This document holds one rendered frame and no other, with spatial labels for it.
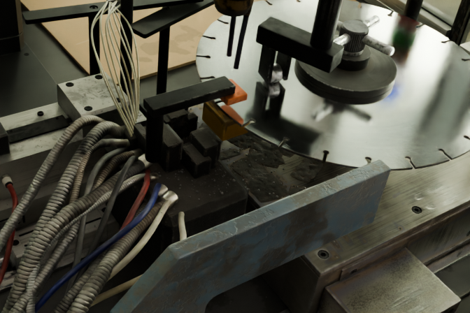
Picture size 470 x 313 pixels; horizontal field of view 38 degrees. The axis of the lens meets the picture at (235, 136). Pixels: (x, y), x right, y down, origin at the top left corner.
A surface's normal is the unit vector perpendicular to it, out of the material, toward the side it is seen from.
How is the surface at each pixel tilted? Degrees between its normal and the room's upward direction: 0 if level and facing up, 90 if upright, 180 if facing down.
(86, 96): 0
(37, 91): 0
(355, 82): 5
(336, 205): 90
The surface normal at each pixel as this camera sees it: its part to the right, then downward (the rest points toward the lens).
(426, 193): 0.11, -0.77
